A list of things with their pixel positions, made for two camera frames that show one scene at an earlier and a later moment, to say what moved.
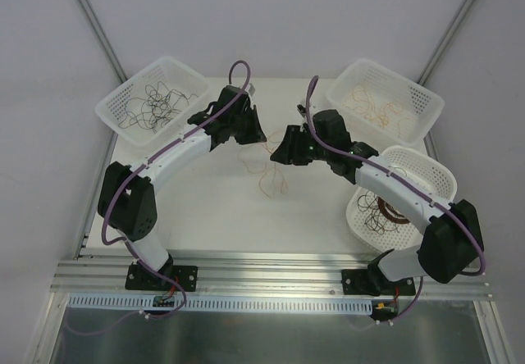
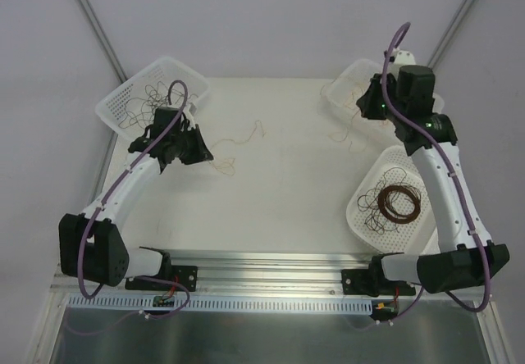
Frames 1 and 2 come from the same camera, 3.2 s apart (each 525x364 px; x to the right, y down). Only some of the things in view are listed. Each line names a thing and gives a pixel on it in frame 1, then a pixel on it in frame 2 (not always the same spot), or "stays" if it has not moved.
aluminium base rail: [275, 275] stays
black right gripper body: [299, 143] → [370, 98]
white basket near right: [385, 224] stays
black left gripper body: [244, 122] → [198, 146]
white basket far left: [155, 102] stays
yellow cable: [239, 154] → [349, 120]
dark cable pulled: [152, 110] stays
